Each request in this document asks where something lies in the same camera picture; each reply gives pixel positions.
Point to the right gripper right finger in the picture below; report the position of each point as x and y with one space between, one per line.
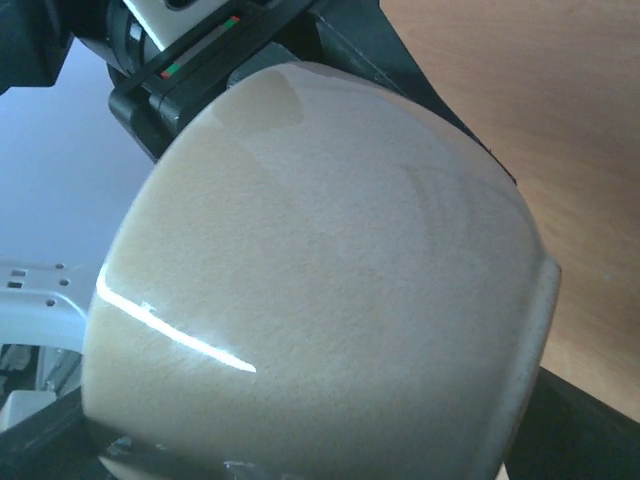
568 434

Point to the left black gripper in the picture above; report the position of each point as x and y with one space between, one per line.
158 101

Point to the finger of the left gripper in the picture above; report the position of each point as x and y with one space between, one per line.
358 38

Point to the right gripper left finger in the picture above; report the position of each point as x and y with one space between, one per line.
53 443

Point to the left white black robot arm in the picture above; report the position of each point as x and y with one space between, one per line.
36 37

